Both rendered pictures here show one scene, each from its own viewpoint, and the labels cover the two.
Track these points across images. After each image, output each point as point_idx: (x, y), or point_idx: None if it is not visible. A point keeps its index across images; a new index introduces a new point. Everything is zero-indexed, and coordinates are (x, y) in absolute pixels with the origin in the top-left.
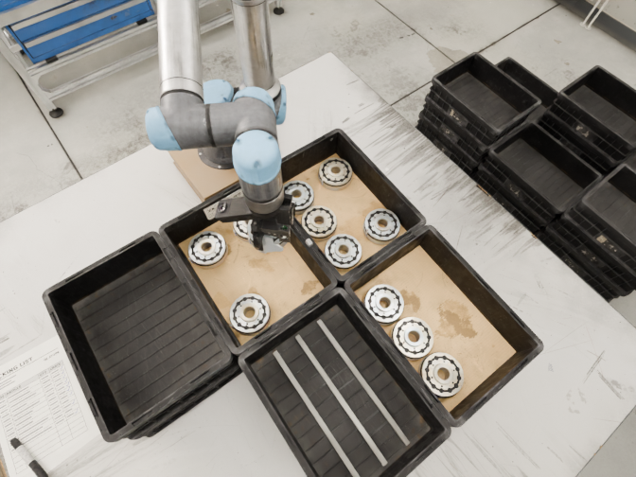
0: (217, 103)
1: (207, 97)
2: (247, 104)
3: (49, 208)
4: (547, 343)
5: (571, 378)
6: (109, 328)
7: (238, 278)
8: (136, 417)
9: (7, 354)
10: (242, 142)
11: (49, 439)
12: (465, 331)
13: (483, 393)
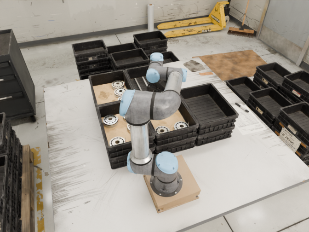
0: (164, 70)
1: (169, 157)
2: (155, 67)
3: (265, 188)
4: (74, 98)
5: (76, 90)
6: (218, 115)
7: (171, 119)
8: (203, 84)
9: (260, 133)
10: (159, 55)
11: (237, 110)
12: (103, 92)
13: (111, 74)
